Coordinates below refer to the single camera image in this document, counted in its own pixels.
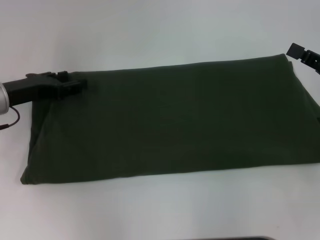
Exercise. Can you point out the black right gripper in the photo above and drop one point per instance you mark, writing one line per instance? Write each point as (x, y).
(312, 61)

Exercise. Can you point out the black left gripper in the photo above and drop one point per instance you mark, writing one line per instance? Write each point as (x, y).
(32, 88)

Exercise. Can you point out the dark green FREE T-shirt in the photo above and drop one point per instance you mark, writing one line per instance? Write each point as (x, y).
(165, 120)

